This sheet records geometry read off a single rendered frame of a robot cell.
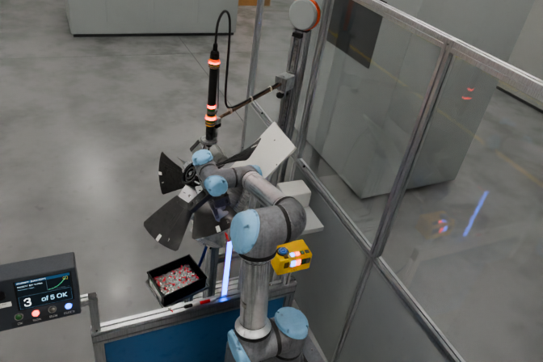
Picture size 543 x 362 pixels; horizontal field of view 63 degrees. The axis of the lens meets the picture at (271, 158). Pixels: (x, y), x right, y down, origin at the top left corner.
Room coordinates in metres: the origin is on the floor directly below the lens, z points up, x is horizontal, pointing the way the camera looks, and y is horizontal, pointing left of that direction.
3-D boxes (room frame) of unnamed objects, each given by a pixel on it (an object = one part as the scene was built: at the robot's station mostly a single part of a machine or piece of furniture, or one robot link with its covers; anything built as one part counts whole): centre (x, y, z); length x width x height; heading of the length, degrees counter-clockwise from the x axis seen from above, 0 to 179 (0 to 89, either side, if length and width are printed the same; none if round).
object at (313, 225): (1.97, -0.16, 0.85); 0.36 x 0.24 x 0.03; 28
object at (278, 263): (1.43, -0.15, 1.02); 0.16 x 0.10 x 0.11; 118
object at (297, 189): (2.05, -0.15, 0.92); 0.17 x 0.16 x 0.11; 118
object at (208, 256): (1.78, 0.25, 0.46); 0.09 x 0.04 x 0.91; 28
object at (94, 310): (1.05, 0.58, 0.96); 0.03 x 0.03 x 0.20; 28
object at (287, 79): (2.17, -0.01, 1.54); 0.10 x 0.07 x 0.08; 153
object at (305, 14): (2.25, -0.05, 1.88); 0.17 x 0.15 x 0.16; 28
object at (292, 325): (0.94, -0.15, 1.18); 0.13 x 0.12 x 0.14; 120
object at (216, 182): (1.29, 0.18, 1.49); 0.11 x 0.11 x 0.08; 30
